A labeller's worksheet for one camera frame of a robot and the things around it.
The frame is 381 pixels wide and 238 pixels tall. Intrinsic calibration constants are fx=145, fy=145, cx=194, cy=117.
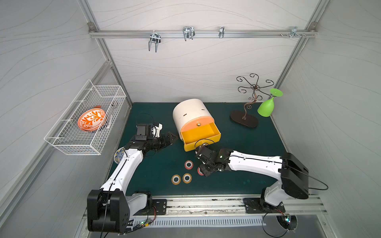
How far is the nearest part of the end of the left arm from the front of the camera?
0.70 m

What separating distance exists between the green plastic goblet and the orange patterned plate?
874mm

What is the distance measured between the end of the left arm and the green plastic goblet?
58 cm

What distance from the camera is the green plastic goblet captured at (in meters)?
0.84

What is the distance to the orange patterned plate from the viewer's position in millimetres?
649
